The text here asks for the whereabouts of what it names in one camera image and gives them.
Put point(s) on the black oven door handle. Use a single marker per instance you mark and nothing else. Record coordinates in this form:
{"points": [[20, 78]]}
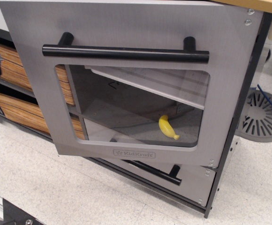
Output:
{"points": [[64, 48]]}

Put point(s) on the grey toy oven door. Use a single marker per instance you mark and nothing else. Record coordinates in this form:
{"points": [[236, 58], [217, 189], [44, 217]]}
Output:
{"points": [[114, 120]]}

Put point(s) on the grey oven shelf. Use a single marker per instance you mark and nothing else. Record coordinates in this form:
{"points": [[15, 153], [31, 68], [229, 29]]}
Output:
{"points": [[185, 86]]}

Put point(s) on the grey lower oven drawer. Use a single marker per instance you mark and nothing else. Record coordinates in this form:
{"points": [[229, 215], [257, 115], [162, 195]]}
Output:
{"points": [[196, 181]]}

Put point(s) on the upper wood-grain bin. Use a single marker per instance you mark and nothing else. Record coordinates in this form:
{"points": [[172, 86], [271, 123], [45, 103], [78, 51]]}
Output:
{"points": [[14, 73]]}

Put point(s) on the wood-grain bin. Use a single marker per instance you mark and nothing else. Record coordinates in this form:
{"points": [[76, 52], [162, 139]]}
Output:
{"points": [[14, 73], [23, 112]]}

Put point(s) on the lower wood-grain bin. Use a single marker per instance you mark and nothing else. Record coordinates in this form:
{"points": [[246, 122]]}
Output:
{"points": [[23, 112]]}

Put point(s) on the black plate with screw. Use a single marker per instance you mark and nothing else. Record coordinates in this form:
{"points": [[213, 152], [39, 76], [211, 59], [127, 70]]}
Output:
{"points": [[12, 215]]}

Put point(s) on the yellow toy banana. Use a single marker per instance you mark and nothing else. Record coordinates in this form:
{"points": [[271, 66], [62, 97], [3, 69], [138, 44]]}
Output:
{"points": [[166, 128]]}

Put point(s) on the grey slotted round base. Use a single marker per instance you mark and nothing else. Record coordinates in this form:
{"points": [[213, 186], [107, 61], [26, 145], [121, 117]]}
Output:
{"points": [[256, 120]]}

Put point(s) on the wooden countertop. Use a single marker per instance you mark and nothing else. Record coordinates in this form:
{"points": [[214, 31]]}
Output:
{"points": [[261, 5]]}

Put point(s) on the black drawer handle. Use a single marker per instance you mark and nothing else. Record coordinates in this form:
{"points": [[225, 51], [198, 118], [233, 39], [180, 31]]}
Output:
{"points": [[171, 177]]}

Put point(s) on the black toy kitchen frame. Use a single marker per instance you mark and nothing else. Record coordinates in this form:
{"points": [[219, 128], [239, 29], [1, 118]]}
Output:
{"points": [[259, 56]]}

